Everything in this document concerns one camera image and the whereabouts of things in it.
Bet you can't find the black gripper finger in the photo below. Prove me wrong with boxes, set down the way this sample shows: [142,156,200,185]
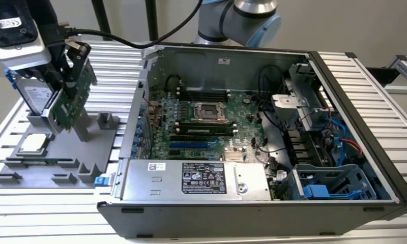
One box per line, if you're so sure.
[62,40,92,99]
[18,66,66,89]

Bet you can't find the green graphics card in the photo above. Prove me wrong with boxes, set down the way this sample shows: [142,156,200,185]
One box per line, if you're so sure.
[40,63,98,135]

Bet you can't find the hard disk in blue carrier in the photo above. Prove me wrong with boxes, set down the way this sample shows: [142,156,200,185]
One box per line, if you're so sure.
[2,67,60,120]

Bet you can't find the black metal pole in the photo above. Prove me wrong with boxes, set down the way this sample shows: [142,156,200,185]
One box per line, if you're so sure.
[90,0,113,41]
[145,0,160,43]

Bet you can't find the silver CPU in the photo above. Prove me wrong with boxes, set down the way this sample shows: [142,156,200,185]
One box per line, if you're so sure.
[16,134,54,156]

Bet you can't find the grey parts rack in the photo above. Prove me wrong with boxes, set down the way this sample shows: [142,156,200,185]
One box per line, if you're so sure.
[0,106,128,190]

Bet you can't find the green RAM stick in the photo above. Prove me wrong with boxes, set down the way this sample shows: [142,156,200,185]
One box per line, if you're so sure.
[5,158,73,166]
[181,127,232,135]

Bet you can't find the black RAM slots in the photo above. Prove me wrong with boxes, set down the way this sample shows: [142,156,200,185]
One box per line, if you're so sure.
[179,88,231,103]

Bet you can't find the CPU socket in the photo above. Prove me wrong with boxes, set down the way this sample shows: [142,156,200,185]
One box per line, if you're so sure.
[188,101,227,123]

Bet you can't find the blue plastic case latch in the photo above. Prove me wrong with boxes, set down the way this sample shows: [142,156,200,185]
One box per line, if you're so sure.
[93,173,109,188]

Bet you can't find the blue expansion slot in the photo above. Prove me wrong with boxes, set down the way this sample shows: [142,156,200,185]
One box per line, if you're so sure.
[171,142,208,151]

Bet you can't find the green motherboard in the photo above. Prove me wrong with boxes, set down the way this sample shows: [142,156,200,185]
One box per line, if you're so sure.
[148,90,265,162]

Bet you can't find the silver power supply unit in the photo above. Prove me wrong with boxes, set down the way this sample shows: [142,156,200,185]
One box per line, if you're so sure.
[120,159,271,201]

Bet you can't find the silver finned heat sink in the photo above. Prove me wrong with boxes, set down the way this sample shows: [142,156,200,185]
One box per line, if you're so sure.
[223,151,247,162]

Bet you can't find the silver metal drive cage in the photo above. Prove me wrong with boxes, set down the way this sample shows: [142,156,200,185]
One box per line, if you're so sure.
[271,63,333,131]

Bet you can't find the black open PC case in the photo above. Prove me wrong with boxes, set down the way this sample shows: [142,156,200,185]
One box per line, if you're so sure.
[96,42,407,239]

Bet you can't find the blue disk bay latch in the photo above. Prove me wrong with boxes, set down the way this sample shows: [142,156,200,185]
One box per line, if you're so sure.
[303,184,329,200]

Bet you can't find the grey disk bay cage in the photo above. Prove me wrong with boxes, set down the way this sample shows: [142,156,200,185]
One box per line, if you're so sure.
[289,164,378,201]

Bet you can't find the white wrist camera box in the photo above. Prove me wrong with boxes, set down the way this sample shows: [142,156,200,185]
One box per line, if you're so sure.
[0,0,52,71]

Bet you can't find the black camera cable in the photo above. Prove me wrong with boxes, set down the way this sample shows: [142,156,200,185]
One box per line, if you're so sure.
[66,0,205,49]

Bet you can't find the black looped wire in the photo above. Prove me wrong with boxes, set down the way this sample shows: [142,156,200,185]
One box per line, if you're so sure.
[257,65,287,102]

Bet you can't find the blue data wire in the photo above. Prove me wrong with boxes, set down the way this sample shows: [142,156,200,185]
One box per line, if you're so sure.
[327,114,352,166]

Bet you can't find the red wire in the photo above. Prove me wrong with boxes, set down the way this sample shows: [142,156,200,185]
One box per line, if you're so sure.
[344,138,364,155]

